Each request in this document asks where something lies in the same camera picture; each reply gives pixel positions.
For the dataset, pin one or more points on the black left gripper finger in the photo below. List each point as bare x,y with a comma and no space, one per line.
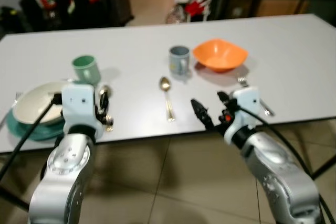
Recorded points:
105,100
108,121

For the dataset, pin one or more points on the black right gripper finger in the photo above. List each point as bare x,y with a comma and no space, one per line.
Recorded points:
223,98
201,113

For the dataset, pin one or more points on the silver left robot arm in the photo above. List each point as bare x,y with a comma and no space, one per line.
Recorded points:
63,174

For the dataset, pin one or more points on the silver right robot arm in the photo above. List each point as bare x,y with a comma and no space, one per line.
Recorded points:
278,177

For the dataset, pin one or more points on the gold spoon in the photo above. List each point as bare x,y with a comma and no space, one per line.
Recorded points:
165,83
106,92

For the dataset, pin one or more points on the silver fork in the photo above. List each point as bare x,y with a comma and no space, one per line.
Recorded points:
243,82
16,99

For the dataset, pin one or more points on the green ceramic mug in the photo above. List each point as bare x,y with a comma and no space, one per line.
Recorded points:
86,69

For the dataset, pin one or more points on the orange bowl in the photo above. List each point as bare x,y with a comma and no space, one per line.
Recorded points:
220,54

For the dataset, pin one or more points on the grey blue mug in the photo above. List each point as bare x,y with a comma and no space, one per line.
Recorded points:
179,59

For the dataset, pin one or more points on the cream bowl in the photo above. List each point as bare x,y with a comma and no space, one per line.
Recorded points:
37,103

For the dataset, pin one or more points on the teal plate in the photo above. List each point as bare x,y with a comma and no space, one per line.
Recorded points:
34,131

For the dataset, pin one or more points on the red and white bag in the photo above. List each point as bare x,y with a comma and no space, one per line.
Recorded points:
195,8

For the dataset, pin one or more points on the black table leg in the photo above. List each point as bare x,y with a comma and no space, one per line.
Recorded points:
13,200

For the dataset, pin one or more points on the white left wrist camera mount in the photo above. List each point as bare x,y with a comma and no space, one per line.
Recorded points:
79,103

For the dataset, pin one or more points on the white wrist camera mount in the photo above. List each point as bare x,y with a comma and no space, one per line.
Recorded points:
247,106
79,103

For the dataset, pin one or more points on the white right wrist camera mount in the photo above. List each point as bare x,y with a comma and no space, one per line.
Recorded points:
247,106

